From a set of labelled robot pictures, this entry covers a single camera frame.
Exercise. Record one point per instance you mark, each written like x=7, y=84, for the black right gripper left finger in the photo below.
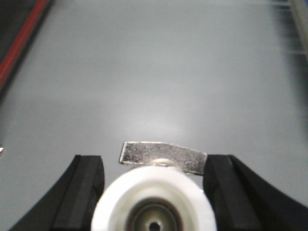
x=69, y=204

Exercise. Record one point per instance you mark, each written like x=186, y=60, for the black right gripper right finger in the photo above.
x=243, y=201

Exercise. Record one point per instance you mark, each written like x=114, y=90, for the red floor tape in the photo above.
x=18, y=20

